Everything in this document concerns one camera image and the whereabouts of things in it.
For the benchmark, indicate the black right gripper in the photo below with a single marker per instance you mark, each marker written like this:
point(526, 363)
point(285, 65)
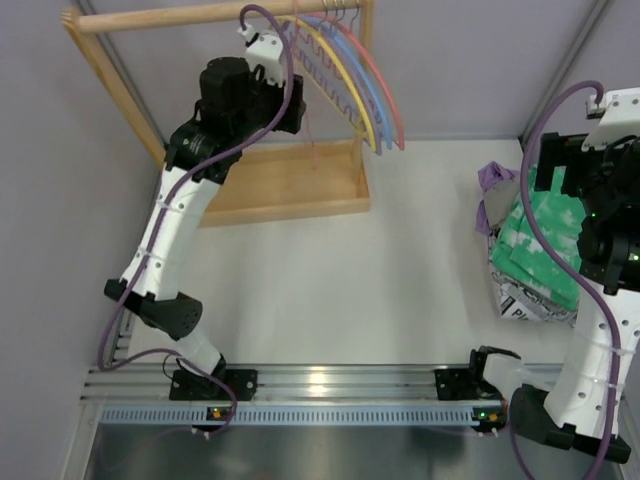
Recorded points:
point(553, 163)

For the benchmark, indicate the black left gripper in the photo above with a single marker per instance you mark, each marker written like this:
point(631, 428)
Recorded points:
point(292, 103)

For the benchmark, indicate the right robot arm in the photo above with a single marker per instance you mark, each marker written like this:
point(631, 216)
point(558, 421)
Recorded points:
point(580, 410)

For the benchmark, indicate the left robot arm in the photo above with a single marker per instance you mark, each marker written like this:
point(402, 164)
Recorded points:
point(238, 104)

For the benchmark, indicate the purple clothes hanger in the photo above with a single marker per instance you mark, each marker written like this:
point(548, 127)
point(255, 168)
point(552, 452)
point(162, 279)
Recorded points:
point(360, 100)

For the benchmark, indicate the yellow clothes hanger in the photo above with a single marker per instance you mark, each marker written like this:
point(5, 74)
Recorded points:
point(345, 85)

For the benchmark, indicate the blue clothes hanger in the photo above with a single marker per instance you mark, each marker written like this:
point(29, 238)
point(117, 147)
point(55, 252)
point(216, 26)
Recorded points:
point(341, 67)

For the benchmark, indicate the grey garment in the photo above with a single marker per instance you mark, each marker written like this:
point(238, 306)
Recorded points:
point(498, 201)

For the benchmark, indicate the wooden clothes rack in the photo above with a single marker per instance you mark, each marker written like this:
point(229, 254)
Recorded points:
point(269, 183)

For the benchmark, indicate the black white printed garment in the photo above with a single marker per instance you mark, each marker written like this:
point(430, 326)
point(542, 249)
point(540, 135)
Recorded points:
point(520, 296)

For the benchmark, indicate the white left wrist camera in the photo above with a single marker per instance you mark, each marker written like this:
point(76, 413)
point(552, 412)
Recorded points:
point(263, 53)

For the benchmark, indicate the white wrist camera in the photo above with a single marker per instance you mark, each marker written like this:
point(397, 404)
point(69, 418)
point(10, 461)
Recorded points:
point(263, 53)
point(618, 115)

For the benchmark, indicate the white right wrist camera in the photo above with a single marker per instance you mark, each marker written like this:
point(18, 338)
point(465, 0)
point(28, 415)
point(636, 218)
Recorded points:
point(618, 115)

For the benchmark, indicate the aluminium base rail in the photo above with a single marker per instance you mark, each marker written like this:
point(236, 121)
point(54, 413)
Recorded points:
point(271, 383)

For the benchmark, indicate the light blue cable duct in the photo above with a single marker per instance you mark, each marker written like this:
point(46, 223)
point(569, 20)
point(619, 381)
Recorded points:
point(298, 415)

